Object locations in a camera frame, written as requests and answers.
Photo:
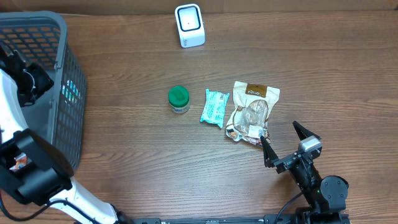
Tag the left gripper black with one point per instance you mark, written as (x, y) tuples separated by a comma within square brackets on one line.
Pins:
[(41, 81)]

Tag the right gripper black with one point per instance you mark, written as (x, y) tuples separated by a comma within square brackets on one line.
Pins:
[(272, 158)]

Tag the beige snack pouch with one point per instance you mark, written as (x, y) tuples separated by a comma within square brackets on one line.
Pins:
[(253, 104)]

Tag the orange Kleenex tissue pack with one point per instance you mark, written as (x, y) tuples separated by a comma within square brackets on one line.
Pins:
[(21, 161)]

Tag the teal wipes packet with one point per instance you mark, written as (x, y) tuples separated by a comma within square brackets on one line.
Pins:
[(214, 108)]

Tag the green lid jar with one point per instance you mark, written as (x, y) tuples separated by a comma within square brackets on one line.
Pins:
[(179, 99)]

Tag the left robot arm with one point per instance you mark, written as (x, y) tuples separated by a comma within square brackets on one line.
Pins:
[(33, 170)]

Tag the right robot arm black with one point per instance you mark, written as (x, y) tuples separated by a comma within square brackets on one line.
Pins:
[(321, 200)]

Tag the white barcode scanner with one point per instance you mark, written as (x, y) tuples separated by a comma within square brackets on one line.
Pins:
[(190, 25)]

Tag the teal packet behind basket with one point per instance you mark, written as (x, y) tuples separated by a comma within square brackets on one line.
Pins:
[(71, 92)]

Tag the grey plastic basket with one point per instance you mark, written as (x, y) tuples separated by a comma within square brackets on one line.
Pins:
[(58, 115)]

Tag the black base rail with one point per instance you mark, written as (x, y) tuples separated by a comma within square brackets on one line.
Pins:
[(211, 221)]

